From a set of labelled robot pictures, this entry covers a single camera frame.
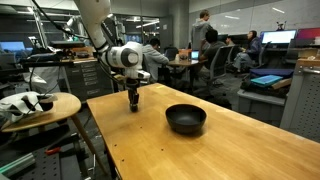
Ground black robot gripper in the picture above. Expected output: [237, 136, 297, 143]
[126, 78, 139, 112]

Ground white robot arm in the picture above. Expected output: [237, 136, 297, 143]
[74, 0, 150, 112]

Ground black bowl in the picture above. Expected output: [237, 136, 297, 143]
[165, 104, 207, 134]

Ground seated person grey shirt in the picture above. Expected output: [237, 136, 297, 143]
[142, 38, 169, 82]

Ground round wooden side table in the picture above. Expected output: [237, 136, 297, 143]
[1, 92, 108, 175]

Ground grey office chair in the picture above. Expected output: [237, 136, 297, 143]
[205, 46, 232, 91]

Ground seated person dark shirt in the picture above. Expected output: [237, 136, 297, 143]
[198, 29, 225, 77]

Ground standing person grey hoodie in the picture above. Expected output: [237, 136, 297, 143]
[191, 10, 212, 50]

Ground white cloth with black object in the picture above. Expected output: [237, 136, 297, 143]
[0, 91, 58, 122]

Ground seated person far right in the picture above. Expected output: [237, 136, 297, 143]
[233, 30, 262, 72]

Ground grey plastic bin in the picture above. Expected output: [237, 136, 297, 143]
[237, 89, 285, 127]

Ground teal tray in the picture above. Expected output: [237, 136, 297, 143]
[251, 75, 282, 87]

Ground computer monitor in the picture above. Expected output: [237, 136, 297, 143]
[261, 30, 296, 44]

